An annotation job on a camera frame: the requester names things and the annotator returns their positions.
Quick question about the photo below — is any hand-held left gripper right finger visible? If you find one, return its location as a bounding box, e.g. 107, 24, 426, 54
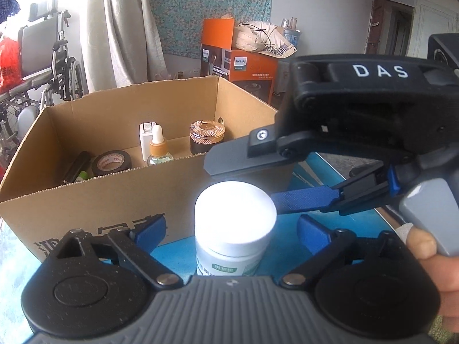
281, 214, 422, 289

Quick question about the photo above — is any brown wooden door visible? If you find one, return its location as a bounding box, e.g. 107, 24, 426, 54
365, 0, 414, 57

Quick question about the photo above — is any gold lidded round jar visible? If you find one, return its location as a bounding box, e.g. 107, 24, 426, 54
189, 120, 226, 156

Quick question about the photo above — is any blue checked hanging cloth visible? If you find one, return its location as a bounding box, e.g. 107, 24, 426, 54
0, 0, 21, 23

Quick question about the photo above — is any orange appliance carton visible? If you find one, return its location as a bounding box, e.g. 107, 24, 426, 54
200, 18, 288, 105

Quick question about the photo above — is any green dropper bottle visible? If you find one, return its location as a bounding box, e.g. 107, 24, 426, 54
147, 125, 175, 166

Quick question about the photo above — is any black cylinder tube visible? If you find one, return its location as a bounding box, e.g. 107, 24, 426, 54
64, 150, 92, 184

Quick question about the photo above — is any grey curtain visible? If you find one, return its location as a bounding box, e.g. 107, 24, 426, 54
81, 0, 170, 94

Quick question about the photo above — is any white panelled door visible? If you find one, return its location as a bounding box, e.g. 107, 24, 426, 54
412, 0, 459, 58

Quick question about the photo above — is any white pill bottle green label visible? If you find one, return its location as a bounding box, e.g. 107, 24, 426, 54
194, 181, 278, 279

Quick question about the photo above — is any white wall charger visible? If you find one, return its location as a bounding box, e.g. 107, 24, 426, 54
139, 122, 159, 162

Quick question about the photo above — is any brown cardboard box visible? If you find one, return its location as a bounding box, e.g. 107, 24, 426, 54
0, 75, 313, 263

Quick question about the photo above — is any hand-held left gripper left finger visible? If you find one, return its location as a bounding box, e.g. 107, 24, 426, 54
53, 214, 183, 289

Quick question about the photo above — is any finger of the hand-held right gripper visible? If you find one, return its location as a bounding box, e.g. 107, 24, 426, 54
204, 127, 325, 179
271, 161, 392, 216

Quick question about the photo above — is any floral wall cloth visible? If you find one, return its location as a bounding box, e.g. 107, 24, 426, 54
148, 0, 275, 62

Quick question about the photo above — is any clear water jug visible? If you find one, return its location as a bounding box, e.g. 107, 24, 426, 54
283, 17, 302, 49

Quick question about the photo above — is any red plastic bag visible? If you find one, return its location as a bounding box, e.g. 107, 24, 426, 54
0, 36, 23, 91

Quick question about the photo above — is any black electrical tape roll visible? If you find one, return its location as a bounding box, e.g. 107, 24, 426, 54
91, 149, 133, 179

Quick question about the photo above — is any checked brim hat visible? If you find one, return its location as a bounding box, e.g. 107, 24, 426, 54
258, 41, 298, 58

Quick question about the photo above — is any wheelchair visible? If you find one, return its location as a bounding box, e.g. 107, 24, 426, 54
0, 0, 89, 167

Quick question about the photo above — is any person's right hand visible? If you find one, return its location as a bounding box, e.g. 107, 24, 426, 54
396, 222, 459, 316

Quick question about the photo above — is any white cloth bundle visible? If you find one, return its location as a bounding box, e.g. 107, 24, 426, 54
235, 21, 288, 53

